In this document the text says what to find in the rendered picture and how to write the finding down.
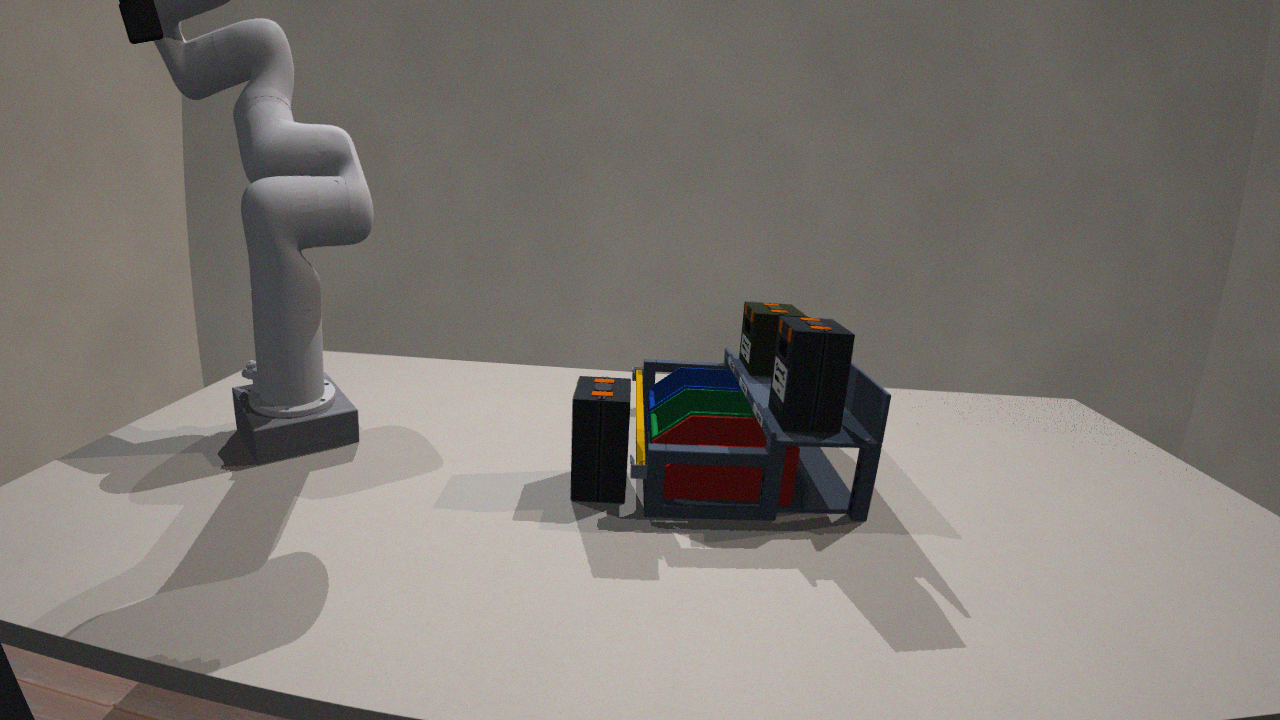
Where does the dark blue metal shelf rack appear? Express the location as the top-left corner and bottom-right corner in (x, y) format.
(630, 348), (891, 521)

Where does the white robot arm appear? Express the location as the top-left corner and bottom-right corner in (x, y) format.
(154, 0), (374, 418)

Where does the yellow bar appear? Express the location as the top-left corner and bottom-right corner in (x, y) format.
(636, 370), (645, 465)

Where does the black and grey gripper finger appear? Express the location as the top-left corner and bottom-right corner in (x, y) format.
(119, 0), (163, 44)

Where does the dark grey case with orange latches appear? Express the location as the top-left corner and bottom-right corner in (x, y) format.
(768, 316), (855, 433)

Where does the blue open bin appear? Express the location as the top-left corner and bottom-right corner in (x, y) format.
(646, 366), (742, 430)

